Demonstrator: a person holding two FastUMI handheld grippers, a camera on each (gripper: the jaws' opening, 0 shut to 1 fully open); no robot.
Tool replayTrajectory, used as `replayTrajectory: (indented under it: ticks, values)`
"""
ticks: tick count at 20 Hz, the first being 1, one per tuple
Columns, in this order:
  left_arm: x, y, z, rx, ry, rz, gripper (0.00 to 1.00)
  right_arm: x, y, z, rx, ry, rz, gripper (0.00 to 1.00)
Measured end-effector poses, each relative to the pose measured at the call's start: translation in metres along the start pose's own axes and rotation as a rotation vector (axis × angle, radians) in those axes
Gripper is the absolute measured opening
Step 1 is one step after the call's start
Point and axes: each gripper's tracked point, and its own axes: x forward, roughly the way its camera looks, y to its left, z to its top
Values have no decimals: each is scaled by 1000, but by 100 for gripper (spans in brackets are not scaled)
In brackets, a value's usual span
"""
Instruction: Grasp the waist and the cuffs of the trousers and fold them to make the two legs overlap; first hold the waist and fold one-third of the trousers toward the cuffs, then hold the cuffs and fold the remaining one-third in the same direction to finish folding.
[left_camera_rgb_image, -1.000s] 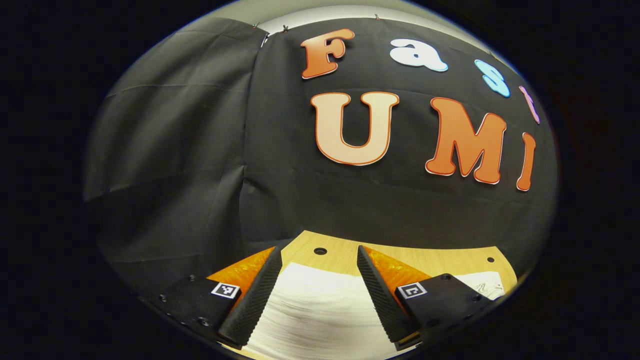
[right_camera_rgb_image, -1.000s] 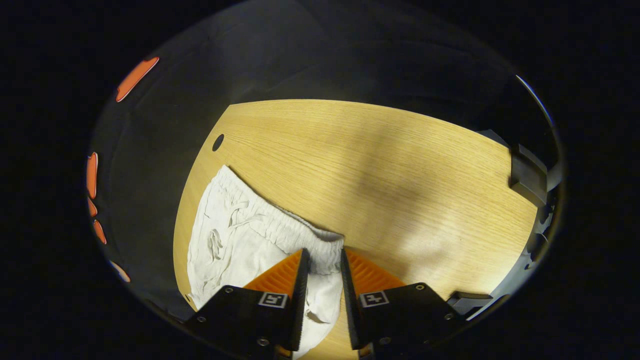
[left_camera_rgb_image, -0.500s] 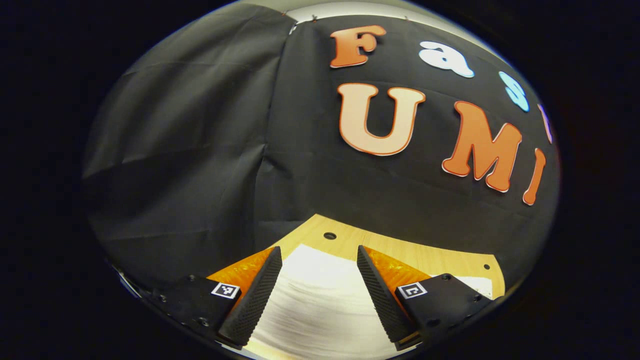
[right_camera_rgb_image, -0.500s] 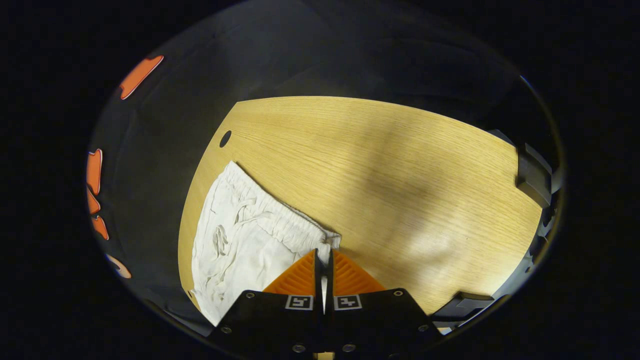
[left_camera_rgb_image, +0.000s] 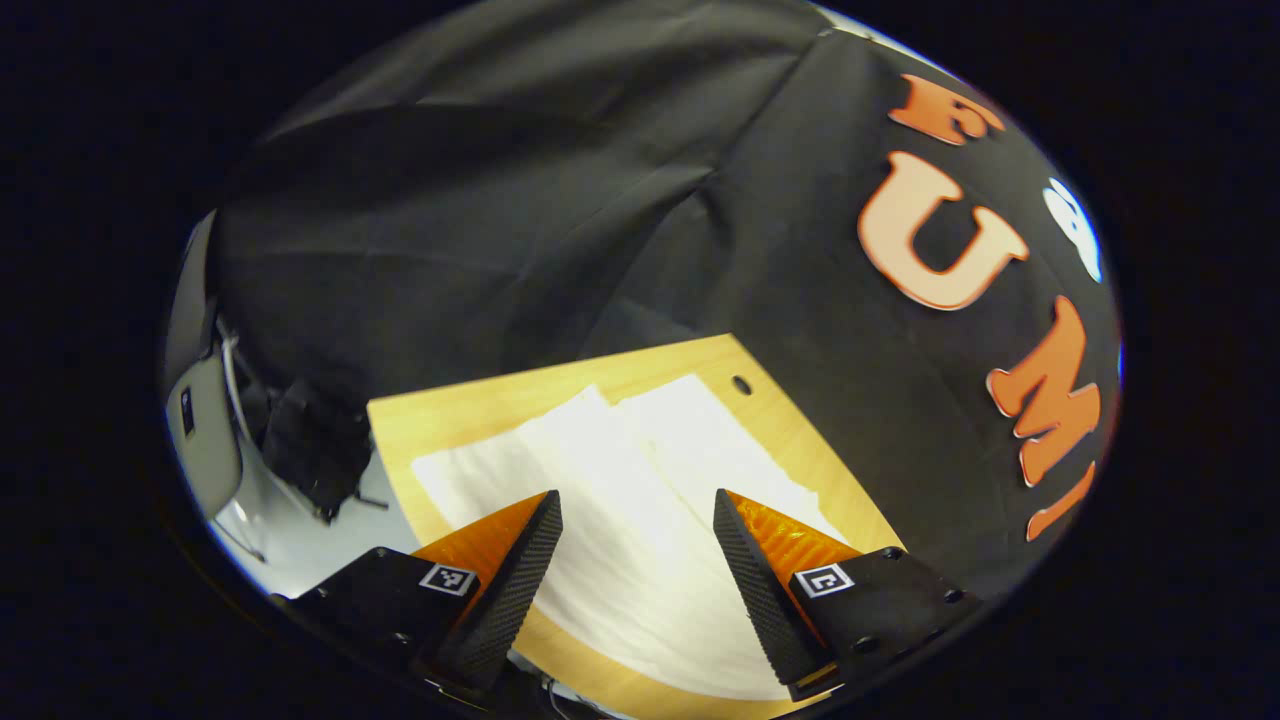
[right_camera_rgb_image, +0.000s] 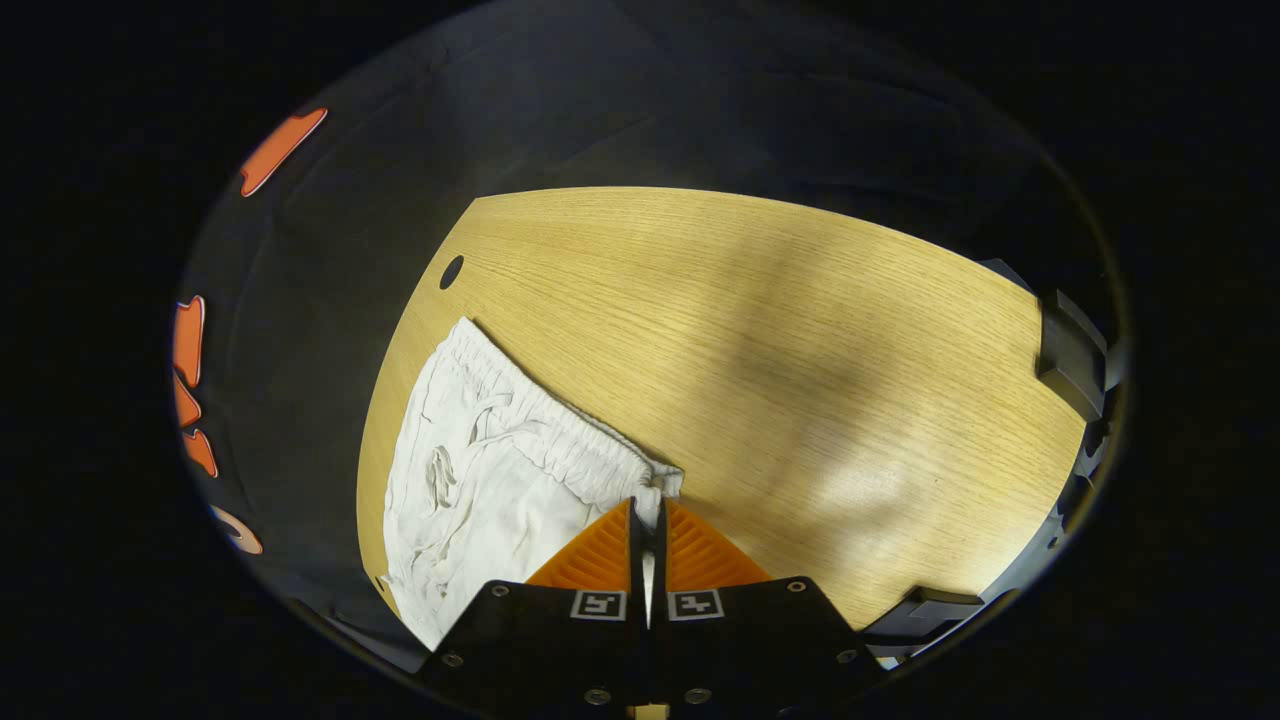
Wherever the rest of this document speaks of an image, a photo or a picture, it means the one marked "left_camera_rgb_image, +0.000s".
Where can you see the black backdrop cloth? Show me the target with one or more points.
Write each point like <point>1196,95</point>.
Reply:
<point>500,230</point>

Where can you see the grey panel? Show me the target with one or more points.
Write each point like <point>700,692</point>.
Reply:
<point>205,450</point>

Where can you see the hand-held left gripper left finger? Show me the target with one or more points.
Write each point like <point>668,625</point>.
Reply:
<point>510,590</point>

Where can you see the white jeans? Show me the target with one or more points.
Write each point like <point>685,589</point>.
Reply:
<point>630,500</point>

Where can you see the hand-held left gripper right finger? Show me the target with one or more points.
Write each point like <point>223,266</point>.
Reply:
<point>765,590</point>

